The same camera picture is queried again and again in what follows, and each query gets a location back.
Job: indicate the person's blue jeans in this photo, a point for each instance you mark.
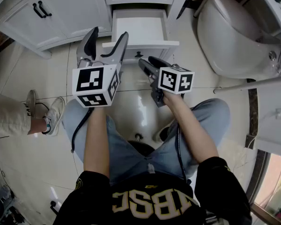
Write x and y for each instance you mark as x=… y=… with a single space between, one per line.
x=128 y=156

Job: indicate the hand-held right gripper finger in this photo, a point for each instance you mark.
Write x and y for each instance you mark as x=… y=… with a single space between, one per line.
x=147 y=68
x=159 y=62

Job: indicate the person's black printed shirt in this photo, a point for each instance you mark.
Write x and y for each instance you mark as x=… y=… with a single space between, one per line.
x=154 y=203

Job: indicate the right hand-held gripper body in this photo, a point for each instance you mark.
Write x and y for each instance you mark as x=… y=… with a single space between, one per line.
x=175 y=81

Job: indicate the white toilet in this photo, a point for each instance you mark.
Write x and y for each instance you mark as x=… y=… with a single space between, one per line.
x=224 y=43

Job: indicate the window frame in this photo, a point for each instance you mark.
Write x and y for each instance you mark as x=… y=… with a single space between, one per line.
x=260 y=172

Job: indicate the white drawer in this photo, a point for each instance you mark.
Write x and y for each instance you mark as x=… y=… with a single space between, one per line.
x=140 y=29

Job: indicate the person's left forearm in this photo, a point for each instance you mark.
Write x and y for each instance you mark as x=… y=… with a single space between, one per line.
x=96 y=137

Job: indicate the black plastic knob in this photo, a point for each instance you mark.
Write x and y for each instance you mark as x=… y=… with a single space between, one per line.
x=138 y=54

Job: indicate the black stool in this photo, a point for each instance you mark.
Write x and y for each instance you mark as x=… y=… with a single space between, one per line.
x=140 y=147

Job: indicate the person's right forearm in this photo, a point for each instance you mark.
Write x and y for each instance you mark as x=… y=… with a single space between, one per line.
x=192 y=130

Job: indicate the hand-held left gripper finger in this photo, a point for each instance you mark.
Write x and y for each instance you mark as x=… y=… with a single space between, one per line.
x=118 y=50
x=84 y=48

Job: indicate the white wall socket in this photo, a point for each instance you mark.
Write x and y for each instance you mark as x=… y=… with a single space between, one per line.
x=279 y=113

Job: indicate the white vanity cabinet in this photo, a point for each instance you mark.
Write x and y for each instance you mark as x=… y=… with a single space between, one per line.
x=68 y=8

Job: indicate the chrome toilet flush button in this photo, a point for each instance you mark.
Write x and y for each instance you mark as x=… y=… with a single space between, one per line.
x=272 y=54

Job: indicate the person's shoe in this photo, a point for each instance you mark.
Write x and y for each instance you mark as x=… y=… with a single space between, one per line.
x=55 y=116
x=31 y=101
x=160 y=133

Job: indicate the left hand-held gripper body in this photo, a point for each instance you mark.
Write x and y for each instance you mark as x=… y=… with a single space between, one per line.
x=91 y=83

